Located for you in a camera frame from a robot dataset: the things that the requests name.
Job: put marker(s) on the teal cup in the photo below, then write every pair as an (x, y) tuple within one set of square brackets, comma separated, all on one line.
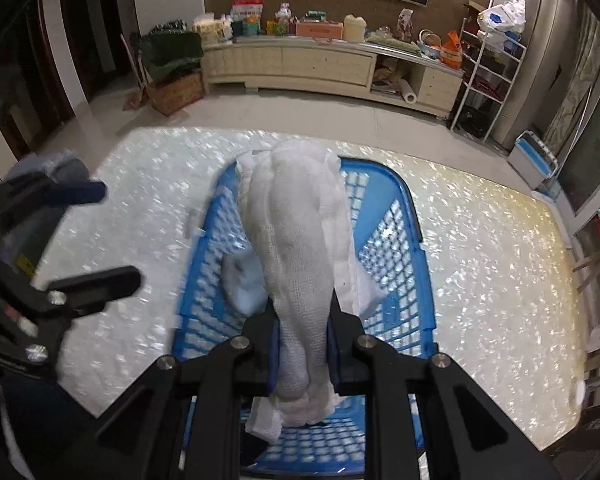
[(251, 28)]

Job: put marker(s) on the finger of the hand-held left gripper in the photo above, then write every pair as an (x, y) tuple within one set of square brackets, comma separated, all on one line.
[(82, 193), (105, 285)]

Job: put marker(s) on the silver refrigerator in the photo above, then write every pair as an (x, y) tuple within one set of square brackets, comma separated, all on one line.
[(535, 50)]

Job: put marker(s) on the blue and white storage box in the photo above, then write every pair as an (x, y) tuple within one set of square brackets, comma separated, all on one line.
[(532, 157)]

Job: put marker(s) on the broom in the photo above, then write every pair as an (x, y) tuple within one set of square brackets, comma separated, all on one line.
[(136, 85)]

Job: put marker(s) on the white waffle towel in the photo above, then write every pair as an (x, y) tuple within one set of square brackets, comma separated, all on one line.
[(295, 260)]

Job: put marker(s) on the cardboard box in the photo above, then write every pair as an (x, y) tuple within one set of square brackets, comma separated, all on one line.
[(177, 92)]

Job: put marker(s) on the blue plastic basket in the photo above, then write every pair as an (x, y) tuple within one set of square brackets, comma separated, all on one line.
[(405, 260)]

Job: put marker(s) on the pink box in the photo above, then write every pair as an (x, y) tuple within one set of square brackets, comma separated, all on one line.
[(319, 30)]

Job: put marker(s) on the white metal rack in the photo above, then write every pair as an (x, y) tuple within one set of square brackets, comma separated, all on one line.
[(490, 85)]

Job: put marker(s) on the white plastic bag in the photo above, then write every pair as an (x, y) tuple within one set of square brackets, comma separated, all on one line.
[(502, 15)]

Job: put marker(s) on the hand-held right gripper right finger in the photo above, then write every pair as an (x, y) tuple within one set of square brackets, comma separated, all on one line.
[(347, 360)]

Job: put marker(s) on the light blue cloth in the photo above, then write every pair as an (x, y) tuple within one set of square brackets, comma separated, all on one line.
[(245, 285)]

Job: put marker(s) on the cream tv cabinet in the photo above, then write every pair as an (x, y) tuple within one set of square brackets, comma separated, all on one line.
[(325, 67)]

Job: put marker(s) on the cream lidded jar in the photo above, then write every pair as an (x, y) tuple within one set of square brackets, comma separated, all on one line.
[(355, 29)]

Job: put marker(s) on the dark green bag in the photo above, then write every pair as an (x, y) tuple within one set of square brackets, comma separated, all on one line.
[(172, 55)]

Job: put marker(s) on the orange plastic bag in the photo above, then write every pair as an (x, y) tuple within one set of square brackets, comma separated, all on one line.
[(451, 50)]

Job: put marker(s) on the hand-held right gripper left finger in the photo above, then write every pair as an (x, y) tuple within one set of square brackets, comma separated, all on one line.
[(260, 360)]

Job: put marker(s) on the tissue box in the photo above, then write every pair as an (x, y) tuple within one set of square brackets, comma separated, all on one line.
[(209, 31)]

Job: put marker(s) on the white paper roll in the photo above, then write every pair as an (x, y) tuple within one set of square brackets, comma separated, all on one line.
[(407, 92)]

